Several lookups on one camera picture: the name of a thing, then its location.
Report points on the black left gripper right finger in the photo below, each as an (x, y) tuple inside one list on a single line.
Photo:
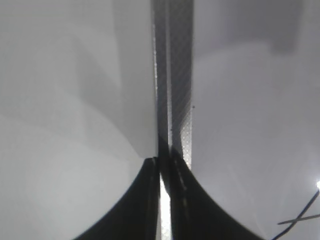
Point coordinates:
[(194, 214)]

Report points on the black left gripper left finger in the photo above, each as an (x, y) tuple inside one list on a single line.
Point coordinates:
[(135, 215)]

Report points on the white magnetic whiteboard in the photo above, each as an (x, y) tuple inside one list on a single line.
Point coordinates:
[(238, 97)]

